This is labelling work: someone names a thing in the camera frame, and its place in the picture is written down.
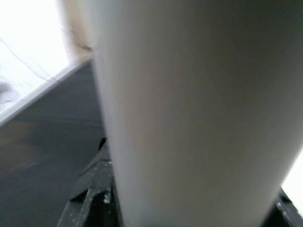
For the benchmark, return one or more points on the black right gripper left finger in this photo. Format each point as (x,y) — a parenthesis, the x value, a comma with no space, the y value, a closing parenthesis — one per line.
(99,201)

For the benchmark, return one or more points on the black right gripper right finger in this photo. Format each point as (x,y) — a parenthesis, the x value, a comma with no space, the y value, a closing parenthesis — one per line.
(288,215)

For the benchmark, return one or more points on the white plastic table leg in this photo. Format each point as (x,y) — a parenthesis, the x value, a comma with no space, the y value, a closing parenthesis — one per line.
(189,106)

